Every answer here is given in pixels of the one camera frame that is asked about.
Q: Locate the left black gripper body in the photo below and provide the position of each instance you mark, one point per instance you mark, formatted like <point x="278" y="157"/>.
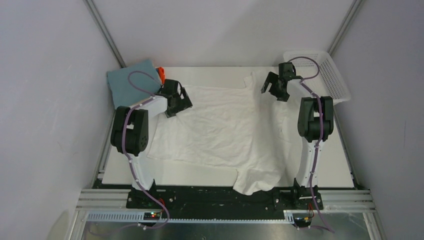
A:
<point x="176" y="96"/>

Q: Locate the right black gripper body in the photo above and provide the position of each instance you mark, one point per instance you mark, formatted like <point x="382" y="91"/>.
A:
<point x="280" y="78"/>

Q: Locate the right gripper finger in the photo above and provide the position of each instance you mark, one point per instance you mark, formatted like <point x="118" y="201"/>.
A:
<point x="281" y="93"/>
<point x="271" y="83"/>

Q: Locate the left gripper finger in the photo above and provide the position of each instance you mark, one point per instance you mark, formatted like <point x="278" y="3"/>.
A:
<point x="174" y="107"/>
<point x="184" y="99"/>

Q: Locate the white t shirt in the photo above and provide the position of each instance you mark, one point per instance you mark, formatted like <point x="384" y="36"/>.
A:
<point x="241" y="129"/>

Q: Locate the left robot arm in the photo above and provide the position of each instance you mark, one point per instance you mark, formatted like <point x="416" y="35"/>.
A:
<point x="130" y="129"/>

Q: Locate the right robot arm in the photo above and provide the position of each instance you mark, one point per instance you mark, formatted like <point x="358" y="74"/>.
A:
<point x="314" y="125"/>

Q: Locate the folded orange shirt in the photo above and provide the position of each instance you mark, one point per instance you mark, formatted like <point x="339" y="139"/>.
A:
<point x="161" y="73"/>

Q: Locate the white plastic basket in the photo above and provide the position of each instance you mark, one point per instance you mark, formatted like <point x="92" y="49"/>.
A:
<point x="320" y="73"/>

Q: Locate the left controller board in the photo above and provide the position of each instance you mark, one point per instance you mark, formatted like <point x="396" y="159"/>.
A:
<point x="151" y="216"/>

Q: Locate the controller board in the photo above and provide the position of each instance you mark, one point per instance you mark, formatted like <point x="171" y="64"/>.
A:
<point x="301" y="223"/>
<point x="151" y="216"/>

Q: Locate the right controller board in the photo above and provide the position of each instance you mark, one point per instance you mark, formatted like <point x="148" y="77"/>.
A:
<point x="301" y="223"/>

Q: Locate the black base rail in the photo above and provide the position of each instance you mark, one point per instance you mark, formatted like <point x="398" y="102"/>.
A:
<point x="223" y="203"/>

